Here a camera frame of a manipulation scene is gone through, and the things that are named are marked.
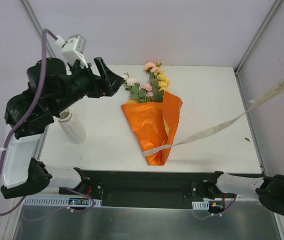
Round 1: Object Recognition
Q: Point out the orange wrapping paper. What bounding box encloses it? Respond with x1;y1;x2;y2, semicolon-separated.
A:
120;90;184;166

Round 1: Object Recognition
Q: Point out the cream printed ribbon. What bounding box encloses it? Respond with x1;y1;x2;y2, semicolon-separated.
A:
143;80;284;157

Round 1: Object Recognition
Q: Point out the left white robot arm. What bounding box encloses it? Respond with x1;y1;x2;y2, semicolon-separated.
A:
0;57;124;199

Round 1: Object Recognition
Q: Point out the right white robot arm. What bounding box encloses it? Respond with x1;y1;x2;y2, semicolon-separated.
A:
197;171;284;216

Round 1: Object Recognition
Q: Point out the white ceramic vase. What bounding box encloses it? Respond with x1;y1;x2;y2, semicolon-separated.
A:
57;108;86;144

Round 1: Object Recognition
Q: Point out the artificial flower bouquet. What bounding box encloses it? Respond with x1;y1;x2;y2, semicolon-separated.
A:
122;62;170;104

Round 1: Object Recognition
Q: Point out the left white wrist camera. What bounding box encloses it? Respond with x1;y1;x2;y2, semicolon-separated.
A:
55;34;88;69

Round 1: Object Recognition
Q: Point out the left aluminium frame post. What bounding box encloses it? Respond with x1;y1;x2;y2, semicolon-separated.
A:
19;0;65;74

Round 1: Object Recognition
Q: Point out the aluminium frame post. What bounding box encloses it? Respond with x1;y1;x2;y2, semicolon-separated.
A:
19;0;65;74
234;0;284;76

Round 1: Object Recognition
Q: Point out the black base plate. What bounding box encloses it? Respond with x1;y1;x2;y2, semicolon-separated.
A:
58;170;238;208

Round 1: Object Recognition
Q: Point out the left white cable duct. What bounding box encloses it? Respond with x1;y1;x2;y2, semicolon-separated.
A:
24;196;102;208

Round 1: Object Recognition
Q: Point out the white cable duct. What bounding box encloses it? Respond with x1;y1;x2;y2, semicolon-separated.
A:
192;200;209;211
24;196;102;208

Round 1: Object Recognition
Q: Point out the right white cable duct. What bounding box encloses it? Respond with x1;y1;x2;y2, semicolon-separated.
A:
192;200;209;211

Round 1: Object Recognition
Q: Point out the right aluminium frame post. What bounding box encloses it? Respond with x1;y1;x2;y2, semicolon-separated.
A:
234;0;284;76

